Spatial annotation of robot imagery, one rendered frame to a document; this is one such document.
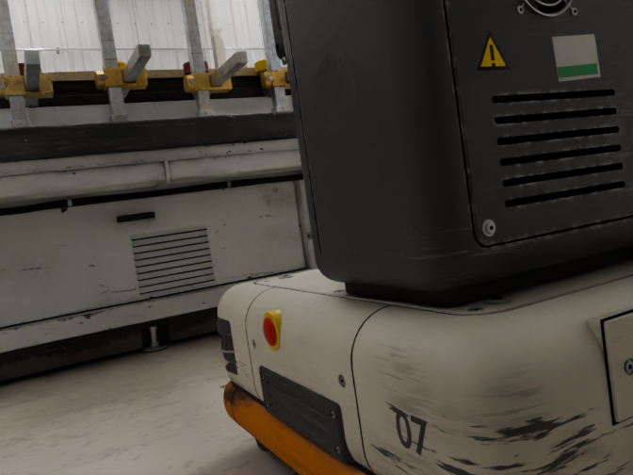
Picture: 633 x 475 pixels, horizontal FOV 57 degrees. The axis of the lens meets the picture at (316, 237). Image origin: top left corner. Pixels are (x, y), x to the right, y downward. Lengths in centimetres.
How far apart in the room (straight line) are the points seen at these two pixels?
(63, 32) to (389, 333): 901
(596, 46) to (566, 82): 6
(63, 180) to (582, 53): 139
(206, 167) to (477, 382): 144
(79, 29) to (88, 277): 766
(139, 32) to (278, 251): 768
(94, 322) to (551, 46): 160
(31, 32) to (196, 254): 755
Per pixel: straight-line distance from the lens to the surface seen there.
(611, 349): 51
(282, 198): 212
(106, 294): 196
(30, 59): 150
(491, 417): 45
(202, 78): 181
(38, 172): 173
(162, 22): 966
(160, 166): 176
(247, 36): 1004
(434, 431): 48
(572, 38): 64
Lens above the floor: 39
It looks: 3 degrees down
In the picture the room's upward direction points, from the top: 8 degrees counter-clockwise
